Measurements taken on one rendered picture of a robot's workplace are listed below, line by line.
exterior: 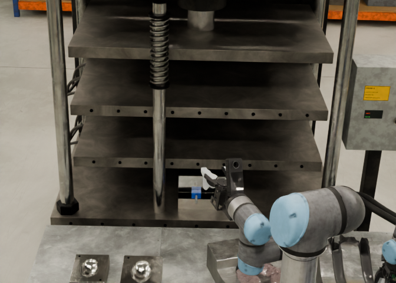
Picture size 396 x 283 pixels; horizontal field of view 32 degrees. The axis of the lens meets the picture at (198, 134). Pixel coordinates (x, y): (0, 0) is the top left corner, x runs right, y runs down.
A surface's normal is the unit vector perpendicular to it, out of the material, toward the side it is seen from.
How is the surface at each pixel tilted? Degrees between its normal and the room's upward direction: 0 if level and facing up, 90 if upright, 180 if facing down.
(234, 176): 62
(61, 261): 0
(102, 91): 0
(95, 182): 0
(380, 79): 90
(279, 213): 82
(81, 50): 90
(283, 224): 82
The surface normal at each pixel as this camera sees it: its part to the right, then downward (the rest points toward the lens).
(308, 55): 0.00, 0.45
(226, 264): 0.29, 0.27
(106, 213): 0.03, -0.89
